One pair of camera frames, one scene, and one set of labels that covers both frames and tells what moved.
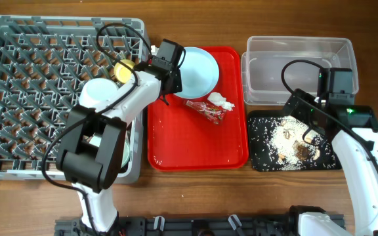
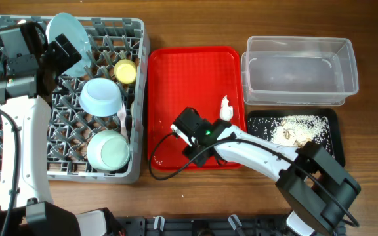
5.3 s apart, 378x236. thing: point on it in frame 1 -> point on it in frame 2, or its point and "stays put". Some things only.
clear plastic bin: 273,67 stays put
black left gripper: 176,84 -> 63,61
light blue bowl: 96,92 stays put
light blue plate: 199,73 -> 69,25
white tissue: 216,98 -> 227,111
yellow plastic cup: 123,73 stays put
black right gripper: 298,111 -> 191,152
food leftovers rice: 287,145 stays put
